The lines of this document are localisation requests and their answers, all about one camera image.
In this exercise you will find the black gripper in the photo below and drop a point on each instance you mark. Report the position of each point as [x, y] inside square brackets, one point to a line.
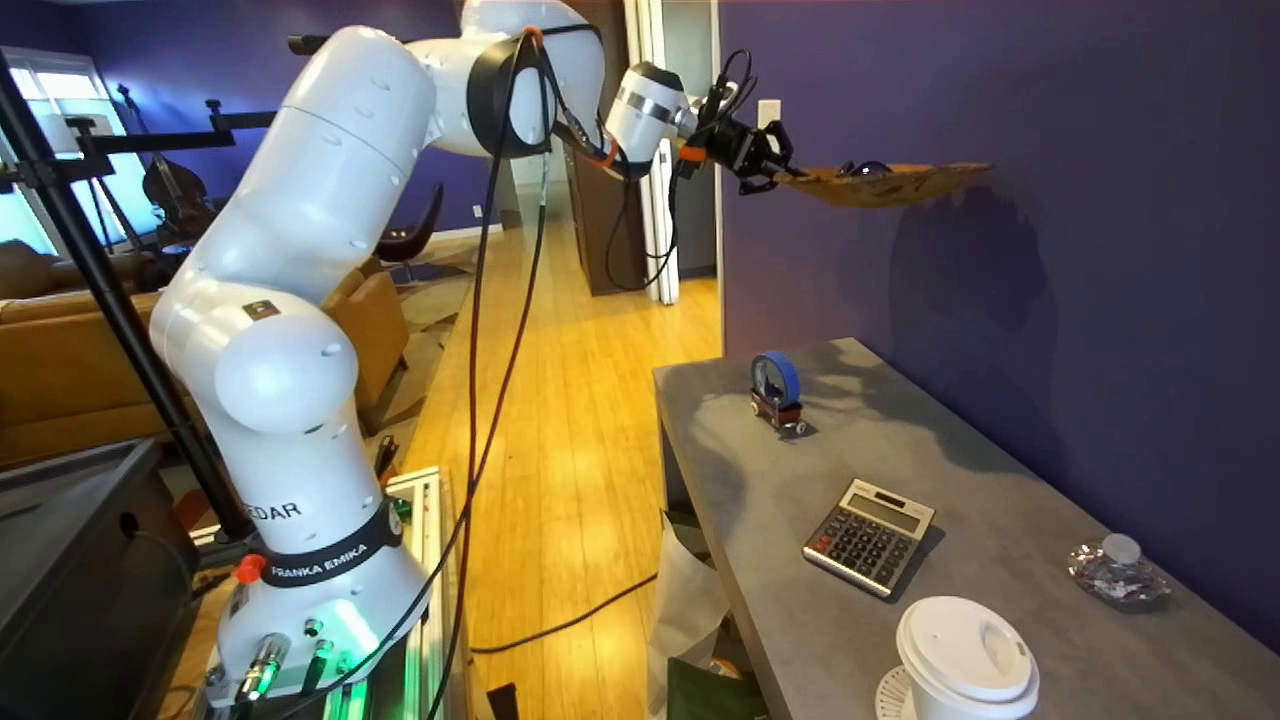
[725, 141]

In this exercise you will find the blue mirrored sunglasses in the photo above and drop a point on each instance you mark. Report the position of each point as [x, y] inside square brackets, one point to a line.
[866, 168]

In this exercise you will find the burl wood key bowl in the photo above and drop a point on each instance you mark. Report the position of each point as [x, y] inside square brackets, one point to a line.
[887, 186]

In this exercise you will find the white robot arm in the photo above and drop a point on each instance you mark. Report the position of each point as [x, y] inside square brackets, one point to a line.
[306, 264]

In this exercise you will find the dark brown door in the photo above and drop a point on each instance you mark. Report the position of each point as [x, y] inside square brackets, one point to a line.
[606, 242]

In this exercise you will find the blue tape roll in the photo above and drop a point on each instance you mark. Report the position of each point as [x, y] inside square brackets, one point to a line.
[776, 377]

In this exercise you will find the grey desk calculator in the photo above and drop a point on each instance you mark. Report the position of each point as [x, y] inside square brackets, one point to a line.
[866, 536]

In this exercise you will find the dark green bag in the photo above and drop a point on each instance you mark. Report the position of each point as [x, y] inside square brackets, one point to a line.
[706, 694]

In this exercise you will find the white lidded coffee cup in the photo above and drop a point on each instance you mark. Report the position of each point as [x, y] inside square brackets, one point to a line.
[965, 661]

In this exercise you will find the black tripod stand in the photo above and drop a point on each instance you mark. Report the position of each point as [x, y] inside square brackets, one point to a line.
[95, 264]

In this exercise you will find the bright window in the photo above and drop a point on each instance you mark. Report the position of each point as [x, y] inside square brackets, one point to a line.
[54, 144]

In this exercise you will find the brown sofa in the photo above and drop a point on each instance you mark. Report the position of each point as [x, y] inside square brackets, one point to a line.
[67, 374]

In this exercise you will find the black storage box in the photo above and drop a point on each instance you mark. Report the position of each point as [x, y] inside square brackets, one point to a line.
[81, 587]

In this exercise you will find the white light switch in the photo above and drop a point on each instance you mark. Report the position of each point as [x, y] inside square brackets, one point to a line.
[771, 113]

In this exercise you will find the white door frame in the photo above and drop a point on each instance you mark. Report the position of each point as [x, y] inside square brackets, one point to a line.
[666, 224]

